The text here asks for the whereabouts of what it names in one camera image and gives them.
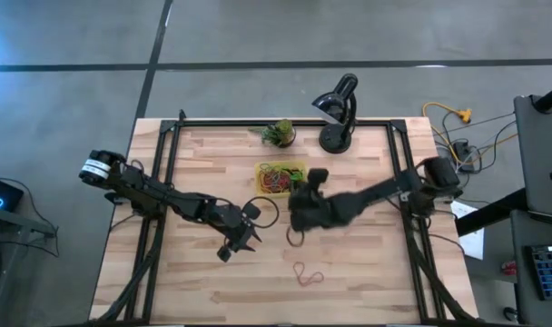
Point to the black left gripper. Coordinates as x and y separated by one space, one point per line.
233 227

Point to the small potted succulent plant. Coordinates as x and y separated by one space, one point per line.
280 134

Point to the grey cabinet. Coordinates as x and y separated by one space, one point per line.
539 154

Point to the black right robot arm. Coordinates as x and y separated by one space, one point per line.
376 193

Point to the black power adapter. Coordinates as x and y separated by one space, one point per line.
463 152

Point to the red can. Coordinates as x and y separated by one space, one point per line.
509 268

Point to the backlit keyboard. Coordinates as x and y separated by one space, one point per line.
550 272

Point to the yellow translucent plastic bin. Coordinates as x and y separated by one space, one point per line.
262 193

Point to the grey side table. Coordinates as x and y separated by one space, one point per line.
22 224

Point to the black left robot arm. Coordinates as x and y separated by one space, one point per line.
167 200

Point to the black desk lamp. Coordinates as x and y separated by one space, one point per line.
335 138

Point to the white paper sheet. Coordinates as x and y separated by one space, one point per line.
471 236

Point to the black pole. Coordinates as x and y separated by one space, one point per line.
550 97

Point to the black computer mouse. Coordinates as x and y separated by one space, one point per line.
511 314

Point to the black diagonal rig strut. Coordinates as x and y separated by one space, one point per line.
126 288
439 286

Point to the black device with blue light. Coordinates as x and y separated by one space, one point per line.
1 193

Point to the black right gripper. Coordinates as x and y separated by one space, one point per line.
312 209

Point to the black beam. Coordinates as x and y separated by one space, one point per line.
489 213

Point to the wide green rubber band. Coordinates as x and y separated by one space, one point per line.
297 175

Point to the long red rubber band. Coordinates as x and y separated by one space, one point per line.
273 181

